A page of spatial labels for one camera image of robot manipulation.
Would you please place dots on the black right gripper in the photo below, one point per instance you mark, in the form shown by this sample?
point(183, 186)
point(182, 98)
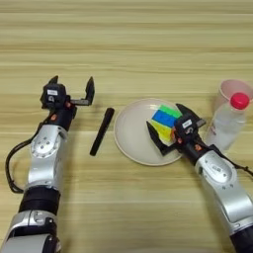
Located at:
point(191, 148)

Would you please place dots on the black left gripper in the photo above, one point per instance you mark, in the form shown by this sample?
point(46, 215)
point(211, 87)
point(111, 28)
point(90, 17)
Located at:
point(62, 117)

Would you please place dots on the multicoloured puzzle cube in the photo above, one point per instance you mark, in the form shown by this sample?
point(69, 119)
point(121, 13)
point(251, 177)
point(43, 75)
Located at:
point(164, 118)

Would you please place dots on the round cream plate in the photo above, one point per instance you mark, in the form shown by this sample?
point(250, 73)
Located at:
point(135, 131)

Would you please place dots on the black marker pen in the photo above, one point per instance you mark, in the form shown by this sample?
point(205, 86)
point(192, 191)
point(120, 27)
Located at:
point(102, 131)

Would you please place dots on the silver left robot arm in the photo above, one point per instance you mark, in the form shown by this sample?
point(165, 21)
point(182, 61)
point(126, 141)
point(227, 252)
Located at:
point(46, 164)

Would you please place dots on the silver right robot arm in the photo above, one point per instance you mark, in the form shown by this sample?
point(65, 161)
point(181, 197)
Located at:
point(224, 184)

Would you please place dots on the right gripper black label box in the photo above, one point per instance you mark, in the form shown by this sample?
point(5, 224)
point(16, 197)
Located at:
point(186, 126)

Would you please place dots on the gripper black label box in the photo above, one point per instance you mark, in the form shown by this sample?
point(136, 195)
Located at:
point(186, 126)
point(52, 97)

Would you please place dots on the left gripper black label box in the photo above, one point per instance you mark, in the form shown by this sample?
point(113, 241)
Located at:
point(52, 97)

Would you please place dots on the clear bottle with red cap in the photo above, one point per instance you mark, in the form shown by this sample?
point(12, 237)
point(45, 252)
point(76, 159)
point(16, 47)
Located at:
point(225, 126)

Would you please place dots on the pink plastic cup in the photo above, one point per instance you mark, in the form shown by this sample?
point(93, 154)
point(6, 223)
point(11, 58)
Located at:
point(230, 87)

